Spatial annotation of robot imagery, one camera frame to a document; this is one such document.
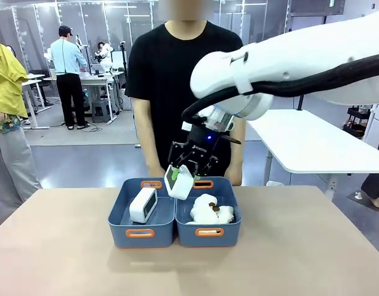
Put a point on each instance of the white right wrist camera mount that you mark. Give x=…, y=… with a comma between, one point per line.
x=214, y=120

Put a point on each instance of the small white desk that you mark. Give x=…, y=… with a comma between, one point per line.
x=32, y=83

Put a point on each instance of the black tripod stand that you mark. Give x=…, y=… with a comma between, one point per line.
x=300, y=103

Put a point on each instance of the black camera tripod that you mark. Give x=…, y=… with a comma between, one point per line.
x=124, y=74

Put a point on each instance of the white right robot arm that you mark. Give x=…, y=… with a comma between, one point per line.
x=287, y=58

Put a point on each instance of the black trolley cart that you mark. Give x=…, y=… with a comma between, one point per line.
x=358, y=123

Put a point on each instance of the person's right forearm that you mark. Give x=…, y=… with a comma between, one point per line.
x=150, y=148

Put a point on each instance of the person's left forearm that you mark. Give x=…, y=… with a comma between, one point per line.
x=238, y=154

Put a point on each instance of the person's left hand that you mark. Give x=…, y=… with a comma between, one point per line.
x=233, y=177

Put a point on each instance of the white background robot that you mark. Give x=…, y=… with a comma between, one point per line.
x=105, y=57

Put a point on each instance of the legs of bystander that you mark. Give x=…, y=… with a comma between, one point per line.
x=374, y=191

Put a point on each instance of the grey stool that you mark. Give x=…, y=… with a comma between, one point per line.
x=101, y=111

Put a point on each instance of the man in light blue shirt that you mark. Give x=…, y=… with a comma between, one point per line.
x=67, y=68

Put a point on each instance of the white background desk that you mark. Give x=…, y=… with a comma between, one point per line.
x=93, y=80

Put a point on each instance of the person's right hand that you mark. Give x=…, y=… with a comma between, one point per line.
x=156, y=175

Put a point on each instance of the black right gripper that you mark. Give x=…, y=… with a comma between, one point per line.
x=198, y=148

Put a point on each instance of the white digital clock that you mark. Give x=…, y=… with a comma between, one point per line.
x=181, y=185
x=143, y=206

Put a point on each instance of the large white table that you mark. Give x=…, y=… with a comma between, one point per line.
x=312, y=145

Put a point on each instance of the person in black T-shirt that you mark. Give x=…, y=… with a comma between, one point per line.
x=164, y=92

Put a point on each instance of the person in yellow jacket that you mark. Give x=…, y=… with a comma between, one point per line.
x=7, y=123

